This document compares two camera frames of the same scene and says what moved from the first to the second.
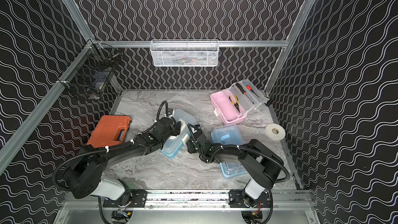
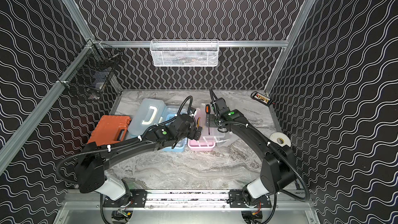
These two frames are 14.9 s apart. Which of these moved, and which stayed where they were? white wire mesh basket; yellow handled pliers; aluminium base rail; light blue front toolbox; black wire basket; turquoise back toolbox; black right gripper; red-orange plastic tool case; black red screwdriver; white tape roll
Moved: yellow handled pliers; turquoise back toolbox; light blue front toolbox; white tape roll; black right gripper; black red screwdriver
Stayed: red-orange plastic tool case; black wire basket; white wire mesh basket; aluminium base rail
